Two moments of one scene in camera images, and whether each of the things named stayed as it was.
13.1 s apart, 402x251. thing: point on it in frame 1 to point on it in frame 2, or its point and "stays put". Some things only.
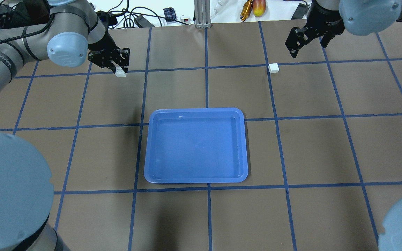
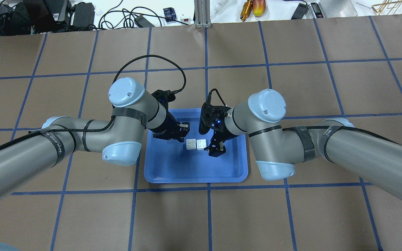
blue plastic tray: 196,145 stays put
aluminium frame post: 202,14 stays put
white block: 119,72 to 191,144
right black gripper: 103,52 to 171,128
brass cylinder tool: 246,10 stays put
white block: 273,68 to 201,144
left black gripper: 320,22 to 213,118
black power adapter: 142,22 stays put
